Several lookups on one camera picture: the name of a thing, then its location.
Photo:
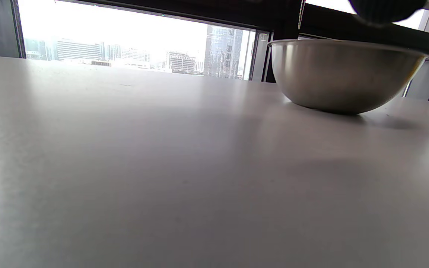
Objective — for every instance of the person's left hand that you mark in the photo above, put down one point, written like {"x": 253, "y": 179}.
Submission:
{"x": 384, "y": 10}

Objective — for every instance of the stainless steel mixing bowl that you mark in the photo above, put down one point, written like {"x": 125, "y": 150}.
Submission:
{"x": 333, "y": 74}

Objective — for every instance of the black window frame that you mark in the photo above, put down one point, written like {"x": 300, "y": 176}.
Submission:
{"x": 348, "y": 28}

